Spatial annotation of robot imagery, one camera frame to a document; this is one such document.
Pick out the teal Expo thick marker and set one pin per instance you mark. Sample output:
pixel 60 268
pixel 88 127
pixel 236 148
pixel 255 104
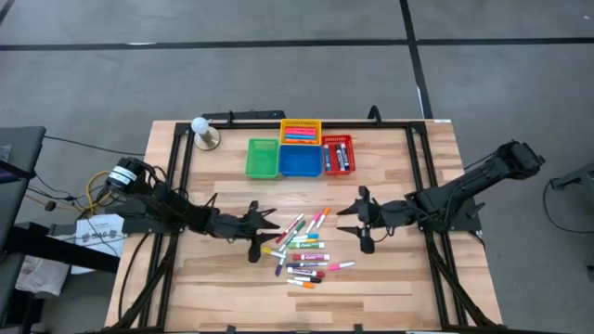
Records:
pixel 326 156

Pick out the black plug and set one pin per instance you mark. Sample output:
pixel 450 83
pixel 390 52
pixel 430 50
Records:
pixel 50 206

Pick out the red plastic basket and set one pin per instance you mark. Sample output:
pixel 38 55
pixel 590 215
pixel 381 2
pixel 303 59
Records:
pixel 333 139

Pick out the white plastic bag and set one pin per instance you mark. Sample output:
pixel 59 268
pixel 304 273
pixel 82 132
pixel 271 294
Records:
pixel 42 276

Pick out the yellow cap small marker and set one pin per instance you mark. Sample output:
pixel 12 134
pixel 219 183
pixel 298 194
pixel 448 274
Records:
pixel 310 240

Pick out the black bar device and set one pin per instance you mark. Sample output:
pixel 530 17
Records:
pixel 250 114

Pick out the grey metal stand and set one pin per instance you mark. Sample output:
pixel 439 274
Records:
pixel 577 178

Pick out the white paper sheet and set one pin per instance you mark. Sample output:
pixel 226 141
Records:
pixel 99 236

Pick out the pink Sharpie highlighter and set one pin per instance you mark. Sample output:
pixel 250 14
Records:
pixel 300 129
pixel 300 133

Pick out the dark red Expo thick marker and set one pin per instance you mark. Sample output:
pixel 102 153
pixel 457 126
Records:
pixel 304 272

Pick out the magenta Expo thick marker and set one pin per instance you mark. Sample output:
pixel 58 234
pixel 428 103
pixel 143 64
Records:
pixel 311 257

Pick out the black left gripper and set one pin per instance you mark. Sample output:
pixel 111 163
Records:
pixel 232 225

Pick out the yellow plastic basket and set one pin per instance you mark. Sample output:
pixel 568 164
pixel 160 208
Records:
pixel 300 123

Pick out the blue plastic basket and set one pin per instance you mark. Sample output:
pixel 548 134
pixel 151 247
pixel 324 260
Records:
pixel 300 161

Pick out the white bulb lamp metal base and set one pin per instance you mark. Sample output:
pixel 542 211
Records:
pixel 200 125

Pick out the purple cap marker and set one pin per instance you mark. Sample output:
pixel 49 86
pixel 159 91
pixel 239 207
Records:
pixel 280 267

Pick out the orange highlighter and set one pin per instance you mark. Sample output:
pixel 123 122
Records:
pixel 299 140

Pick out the grey desk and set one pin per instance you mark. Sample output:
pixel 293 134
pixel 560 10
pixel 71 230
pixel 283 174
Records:
pixel 23 144

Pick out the blue highlighter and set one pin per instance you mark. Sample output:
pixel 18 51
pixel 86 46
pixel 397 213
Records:
pixel 301 137

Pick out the blue Expo thin marker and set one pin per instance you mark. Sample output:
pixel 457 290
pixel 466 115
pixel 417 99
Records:
pixel 304 264

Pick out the pink cap small marker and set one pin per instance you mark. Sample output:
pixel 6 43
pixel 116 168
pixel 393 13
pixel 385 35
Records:
pixel 314 222

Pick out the blue cap small marker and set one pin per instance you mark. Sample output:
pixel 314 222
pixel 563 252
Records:
pixel 308 236

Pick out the black cap small marker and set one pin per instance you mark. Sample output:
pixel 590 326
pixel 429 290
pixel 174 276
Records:
pixel 310 279

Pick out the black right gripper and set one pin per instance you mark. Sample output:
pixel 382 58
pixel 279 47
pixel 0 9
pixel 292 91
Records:
pixel 387 213

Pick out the black aluminium table frame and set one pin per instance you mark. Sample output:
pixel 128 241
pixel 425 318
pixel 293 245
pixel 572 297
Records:
pixel 260 125

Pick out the green plastic basket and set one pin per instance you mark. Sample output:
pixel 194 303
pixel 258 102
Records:
pixel 262 158

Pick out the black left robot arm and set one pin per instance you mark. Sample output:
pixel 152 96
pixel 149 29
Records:
pixel 176 211

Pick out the black beam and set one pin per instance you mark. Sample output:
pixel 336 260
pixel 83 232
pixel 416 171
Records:
pixel 93 261

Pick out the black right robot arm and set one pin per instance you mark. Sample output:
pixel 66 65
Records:
pixel 464 185

